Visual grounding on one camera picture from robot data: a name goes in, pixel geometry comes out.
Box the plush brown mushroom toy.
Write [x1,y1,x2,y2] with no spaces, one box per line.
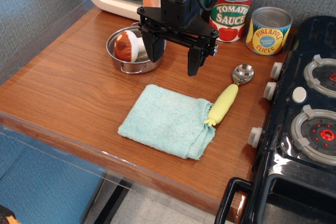
[114,30,146,62]

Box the pineapple slices can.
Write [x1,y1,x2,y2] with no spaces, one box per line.
[246,6,293,56]

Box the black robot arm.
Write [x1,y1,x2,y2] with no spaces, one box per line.
[137,0,219,77]

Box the black toy stove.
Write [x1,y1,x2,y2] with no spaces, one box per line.
[215,16,335,223]

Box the light blue folded towel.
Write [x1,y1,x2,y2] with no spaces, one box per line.
[118,84,215,160]

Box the tomato sauce can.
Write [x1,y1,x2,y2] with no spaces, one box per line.
[209,0,253,42]

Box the spoon with yellow-green handle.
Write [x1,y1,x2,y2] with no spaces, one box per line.
[204,64,254,127]

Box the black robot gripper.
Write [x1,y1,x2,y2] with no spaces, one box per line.
[137,0,219,77]

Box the orange plush toy corner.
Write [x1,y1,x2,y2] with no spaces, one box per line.
[0,205,20,224]

